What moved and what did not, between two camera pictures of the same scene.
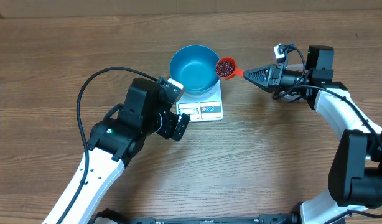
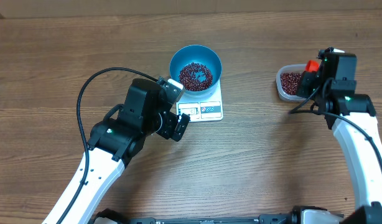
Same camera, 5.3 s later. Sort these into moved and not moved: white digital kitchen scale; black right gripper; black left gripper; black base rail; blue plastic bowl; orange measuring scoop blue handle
Moved: black right gripper; orange measuring scoop blue handle
Not moved: white digital kitchen scale; black base rail; blue plastic bowl; black left gripper
